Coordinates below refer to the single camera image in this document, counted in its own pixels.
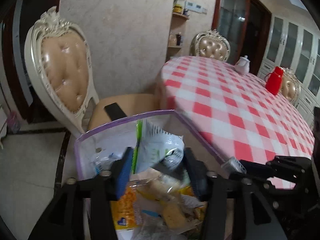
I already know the yellow meat floss bread package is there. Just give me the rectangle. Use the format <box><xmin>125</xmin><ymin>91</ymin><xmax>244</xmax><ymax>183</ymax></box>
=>
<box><xmin>110</xmin><ymin>186</ymin><xmax>143</xmax><ymax>230</ymax></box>

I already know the orange striped bread package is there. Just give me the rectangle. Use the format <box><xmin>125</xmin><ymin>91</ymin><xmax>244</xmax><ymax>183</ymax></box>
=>
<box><xmin>130</xmin><ymin>168</ymin><xmax>206</xmax><ymax>235</ymax></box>

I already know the clear purple trimmed storage bag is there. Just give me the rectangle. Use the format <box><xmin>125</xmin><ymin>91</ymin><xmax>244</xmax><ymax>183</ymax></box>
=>
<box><xmin>74</xmin><ymin>109</ymin><xmax>235</xmax><ymax>240</ymax></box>

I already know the black phone on chair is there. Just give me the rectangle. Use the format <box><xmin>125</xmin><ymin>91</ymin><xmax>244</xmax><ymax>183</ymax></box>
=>
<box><xmin>104</xmin><ymin>102</ymin><xmax>127</xmax><ymax>121</ymax></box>

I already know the red white checkered tablecloth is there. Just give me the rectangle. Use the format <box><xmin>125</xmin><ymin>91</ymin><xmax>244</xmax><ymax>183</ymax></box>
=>
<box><xmin>158</xmin><ymin>56</ymin><xmax>315</xmax><ymax>164</ymax></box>

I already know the white ceramic teapot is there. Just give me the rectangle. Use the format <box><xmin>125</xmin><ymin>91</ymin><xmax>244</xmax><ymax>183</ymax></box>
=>
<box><xmin>235</xmin><ymin>55</ymin><xmax>250</xmax><ymax>75</ymax></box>

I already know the red thermos jug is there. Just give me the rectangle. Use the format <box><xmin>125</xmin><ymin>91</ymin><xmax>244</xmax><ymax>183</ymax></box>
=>
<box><xmin>265</xmin><ymin>66</ymin><xmax>284</xmax><ymax>95</ymax></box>

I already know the beige tufted chair far right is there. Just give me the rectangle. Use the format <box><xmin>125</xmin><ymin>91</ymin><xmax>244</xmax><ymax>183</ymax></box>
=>
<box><xmin>280</xmin><ymin>68</ymin><xmax>301</xmax><ymax>106</ymax></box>

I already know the beige tufted chair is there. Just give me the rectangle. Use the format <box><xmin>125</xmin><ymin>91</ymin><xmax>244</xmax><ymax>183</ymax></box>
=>
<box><xmin>280</xmin><ymin>68</ymin><xmax>301</xmax><ymax>106</ymax></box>
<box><xmin>189</xmin><ymin>29</ymin><xmax>231</xmax><ymax>62</ymax></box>
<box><xmin>24</xmin><ymin>7</ymin><xmax>159</xmax><ymax>137</ymax></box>

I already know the beige tufted chair far left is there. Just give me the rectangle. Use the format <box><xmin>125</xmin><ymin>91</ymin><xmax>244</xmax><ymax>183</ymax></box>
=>
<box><xmin>189</xmin><ymin>29</ymin><xmax>231</xmax><ymax>62</ymax></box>

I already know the beige tufted chair near left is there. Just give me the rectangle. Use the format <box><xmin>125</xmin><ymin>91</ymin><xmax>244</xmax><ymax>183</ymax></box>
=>
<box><xmin>24</xmin><ymin>7</ymin><xmax>159</xmax><ymax>137</ymax></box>

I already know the dark bottle on shelf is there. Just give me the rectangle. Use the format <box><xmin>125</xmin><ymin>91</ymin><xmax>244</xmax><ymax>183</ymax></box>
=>
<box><xmin>176</xmin><ymin>33</ymin><xmax>182</xmax><ymax>46</ymax></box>

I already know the wooden corner shelf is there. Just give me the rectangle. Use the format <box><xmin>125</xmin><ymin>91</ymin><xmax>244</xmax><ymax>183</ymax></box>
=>
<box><xmin>166</xmin><ymin>12</ymin><xmax>189</xmax><ymax>61</ymax></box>

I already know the white glass door cabinet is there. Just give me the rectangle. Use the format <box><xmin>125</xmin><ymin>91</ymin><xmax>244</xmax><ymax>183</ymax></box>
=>
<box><xmin>258</xmin><ymin>15</ymin><xmax>319</xmax><ymax>127</ymax></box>

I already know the wall light switch panel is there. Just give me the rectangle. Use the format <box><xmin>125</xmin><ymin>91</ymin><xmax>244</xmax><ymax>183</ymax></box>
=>
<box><xmin>185</xmin><ymin>1</ymin><xmax>207</xmax><ymax>14</ymax></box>

